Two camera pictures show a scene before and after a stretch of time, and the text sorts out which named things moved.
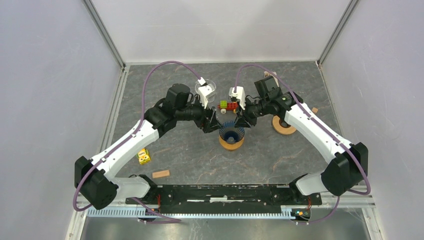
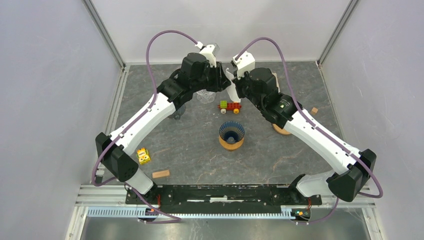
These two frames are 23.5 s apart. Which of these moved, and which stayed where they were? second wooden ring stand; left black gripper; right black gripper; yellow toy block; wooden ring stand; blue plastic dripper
Moved: right black gripper; left black gripper
Stayed: second wooden ring stand; wooden ring stand; yellow toy block; blue plastic dripper
